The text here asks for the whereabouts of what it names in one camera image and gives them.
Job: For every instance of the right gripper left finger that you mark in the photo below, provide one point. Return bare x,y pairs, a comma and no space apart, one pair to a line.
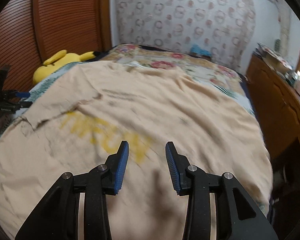
56,214

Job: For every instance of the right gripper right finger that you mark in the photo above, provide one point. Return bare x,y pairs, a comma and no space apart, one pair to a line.
237,215

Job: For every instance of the beige t-shirt yellow print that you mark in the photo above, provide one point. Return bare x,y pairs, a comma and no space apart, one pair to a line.
85,115

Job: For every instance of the yellow Pikachu plush toy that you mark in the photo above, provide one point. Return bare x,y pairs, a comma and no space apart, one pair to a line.
59,60

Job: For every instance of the wooden slatted headboard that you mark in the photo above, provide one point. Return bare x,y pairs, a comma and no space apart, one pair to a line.
31,31

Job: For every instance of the wooden sideboard cabinet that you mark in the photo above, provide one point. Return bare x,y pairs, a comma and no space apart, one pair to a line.
277,107

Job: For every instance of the floral bedspread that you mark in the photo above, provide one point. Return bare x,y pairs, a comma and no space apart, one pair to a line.
153,58

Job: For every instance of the cardboard box on sideboard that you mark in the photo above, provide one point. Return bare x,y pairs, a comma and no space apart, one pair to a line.
277,63

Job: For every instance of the blue tissue box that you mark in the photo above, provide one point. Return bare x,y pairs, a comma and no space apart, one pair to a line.
196,50

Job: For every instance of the small round desk fan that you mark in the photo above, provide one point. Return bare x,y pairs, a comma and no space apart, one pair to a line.
277,46

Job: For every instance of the patterned lace curtain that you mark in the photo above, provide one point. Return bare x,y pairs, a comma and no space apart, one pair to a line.
222,27

